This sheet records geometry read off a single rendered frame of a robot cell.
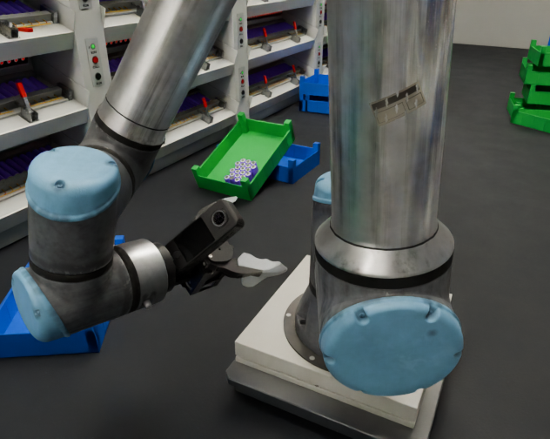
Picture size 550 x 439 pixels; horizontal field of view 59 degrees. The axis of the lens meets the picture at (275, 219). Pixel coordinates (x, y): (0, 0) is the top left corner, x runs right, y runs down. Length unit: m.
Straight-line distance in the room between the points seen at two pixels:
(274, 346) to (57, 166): 0.44
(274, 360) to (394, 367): 0.29
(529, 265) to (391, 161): 0.90
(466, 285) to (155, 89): 0.83
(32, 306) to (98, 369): 0.39
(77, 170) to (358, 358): 0.35
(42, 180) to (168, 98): 0.18
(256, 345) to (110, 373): 0.28
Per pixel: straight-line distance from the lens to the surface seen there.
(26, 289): 0.60
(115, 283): 0.62
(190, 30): 0.58
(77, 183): 0.52
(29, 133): 1.35
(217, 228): 0.66
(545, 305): 1.20
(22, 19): 1.38
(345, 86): 0.45
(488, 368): 0.99
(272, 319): 0.86
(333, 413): 0.78
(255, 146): 1.66
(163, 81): 0.60
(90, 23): 1.44
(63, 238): 0.55
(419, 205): 0.49
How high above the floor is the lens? 0.65
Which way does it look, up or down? 28 degrees down
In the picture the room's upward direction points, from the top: straight up
